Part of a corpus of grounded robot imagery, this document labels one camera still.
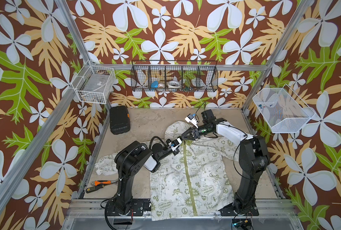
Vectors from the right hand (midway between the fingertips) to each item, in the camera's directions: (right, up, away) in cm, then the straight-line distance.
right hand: (183, 136), depth 83 cm
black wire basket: (-5, +41, +15) cm, 44 cm away
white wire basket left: (-54, +32, +3) cm, 63 cm away
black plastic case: (-49, +11, +31) cm, 59 cm away
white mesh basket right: (+58, +14, -3) cm, 60 cm away
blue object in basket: (-18, +34, +11) cm, 40 cm away
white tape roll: (-5, +35, +15) cm, 38 cm away
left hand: (+1, -1, +3) cm, 3 cm away
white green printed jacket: (+8, -25, -1) cm, 27 cm away
